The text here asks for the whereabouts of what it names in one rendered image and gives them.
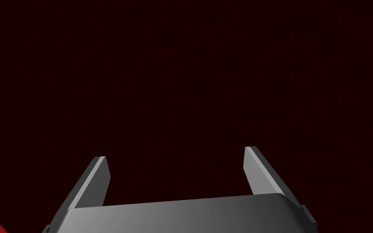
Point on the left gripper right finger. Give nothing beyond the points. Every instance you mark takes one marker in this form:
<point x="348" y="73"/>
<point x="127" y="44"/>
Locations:
<point x="261" y="174"/>

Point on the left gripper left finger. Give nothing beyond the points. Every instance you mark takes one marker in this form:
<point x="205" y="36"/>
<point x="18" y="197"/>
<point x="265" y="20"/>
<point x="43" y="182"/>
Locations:
<point x="91" y="186"/>

